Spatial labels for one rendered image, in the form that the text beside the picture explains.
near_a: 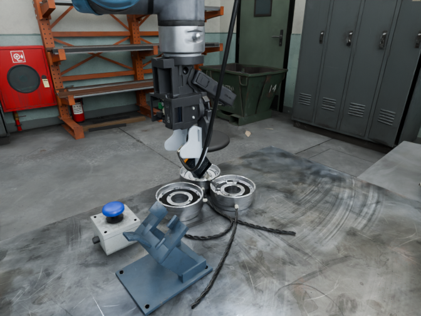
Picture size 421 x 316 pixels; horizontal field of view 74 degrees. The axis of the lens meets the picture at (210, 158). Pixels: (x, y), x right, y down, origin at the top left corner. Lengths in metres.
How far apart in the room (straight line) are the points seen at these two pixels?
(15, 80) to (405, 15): 4.01
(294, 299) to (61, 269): 0.38
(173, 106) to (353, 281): 0.41
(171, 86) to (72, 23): 3.87
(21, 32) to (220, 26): 3.03
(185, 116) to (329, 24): 3.12
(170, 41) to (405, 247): 0.56
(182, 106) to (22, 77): 3.60
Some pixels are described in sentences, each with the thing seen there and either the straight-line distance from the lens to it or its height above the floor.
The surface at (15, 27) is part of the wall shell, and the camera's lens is 4.21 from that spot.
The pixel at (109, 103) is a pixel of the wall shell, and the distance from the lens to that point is 4.51.
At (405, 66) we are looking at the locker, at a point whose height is 0.87.
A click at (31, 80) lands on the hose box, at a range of 4.03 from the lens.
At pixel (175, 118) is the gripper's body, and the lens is 0.48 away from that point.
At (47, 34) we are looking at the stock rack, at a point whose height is 1.12.
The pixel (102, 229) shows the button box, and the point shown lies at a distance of 0.55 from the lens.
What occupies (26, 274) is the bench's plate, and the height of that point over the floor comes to 0.80.
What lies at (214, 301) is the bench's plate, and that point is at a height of 0.80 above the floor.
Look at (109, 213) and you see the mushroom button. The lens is 0.54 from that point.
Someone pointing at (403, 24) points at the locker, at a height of 1.21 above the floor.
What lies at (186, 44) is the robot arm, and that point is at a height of 1.15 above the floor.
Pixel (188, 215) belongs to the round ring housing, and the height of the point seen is 0.82.
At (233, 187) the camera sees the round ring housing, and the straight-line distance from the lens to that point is 0.68.
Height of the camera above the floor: 1.17
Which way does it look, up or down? 25 degrees down
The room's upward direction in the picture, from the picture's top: straight up
